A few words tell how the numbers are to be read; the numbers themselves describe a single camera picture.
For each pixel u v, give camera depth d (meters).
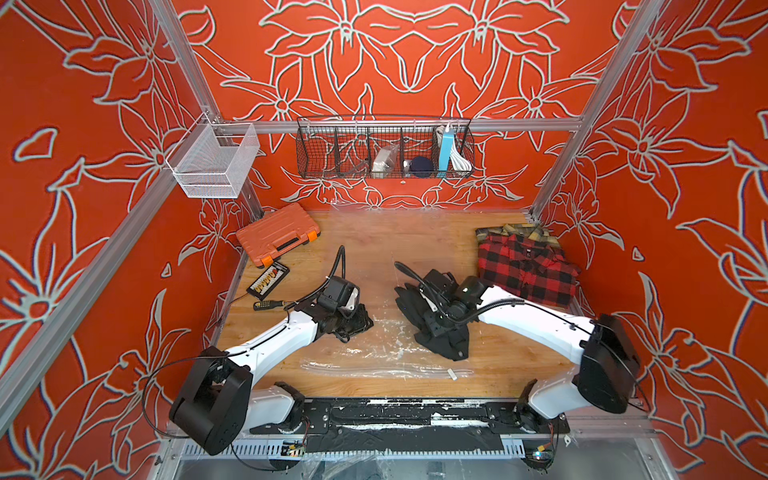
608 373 0.41
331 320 0.63
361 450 0.70
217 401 0.41
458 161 0.92
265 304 0.92
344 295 0.68
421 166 0.95
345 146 1.00
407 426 0.73
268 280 0.98
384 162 0.91
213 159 0.93
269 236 1.07
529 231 1.10
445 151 0.86
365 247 1.07
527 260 0.98
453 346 0.75
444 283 0.63
